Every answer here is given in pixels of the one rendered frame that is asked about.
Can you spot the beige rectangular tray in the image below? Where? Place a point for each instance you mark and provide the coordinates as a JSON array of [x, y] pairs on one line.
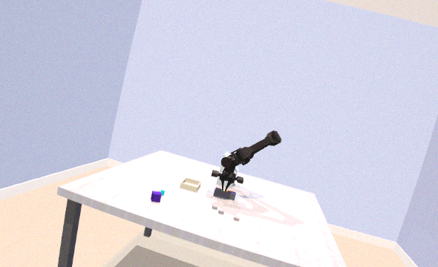
[[190, 184]]

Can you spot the purple cube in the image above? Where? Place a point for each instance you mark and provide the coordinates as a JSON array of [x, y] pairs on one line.
[[156, 196]]

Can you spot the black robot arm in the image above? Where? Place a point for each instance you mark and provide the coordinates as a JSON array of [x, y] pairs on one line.
[[245, 154]]

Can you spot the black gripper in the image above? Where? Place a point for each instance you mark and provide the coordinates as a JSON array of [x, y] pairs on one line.
[[217, 174]]

